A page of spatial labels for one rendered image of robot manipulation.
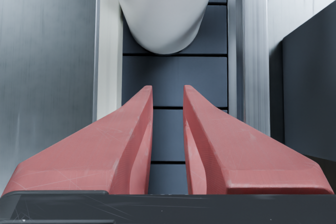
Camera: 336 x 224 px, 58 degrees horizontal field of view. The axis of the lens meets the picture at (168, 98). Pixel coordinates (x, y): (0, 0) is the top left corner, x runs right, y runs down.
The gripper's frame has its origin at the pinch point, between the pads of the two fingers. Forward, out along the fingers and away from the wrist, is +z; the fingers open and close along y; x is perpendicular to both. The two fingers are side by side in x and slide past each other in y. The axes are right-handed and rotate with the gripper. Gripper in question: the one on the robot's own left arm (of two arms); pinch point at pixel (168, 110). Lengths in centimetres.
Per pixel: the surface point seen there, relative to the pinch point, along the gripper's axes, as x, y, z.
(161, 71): 3.5, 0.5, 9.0
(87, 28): 3.2, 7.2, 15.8
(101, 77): 2.0, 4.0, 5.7
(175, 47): 1.3, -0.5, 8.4
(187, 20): -1.9, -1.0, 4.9
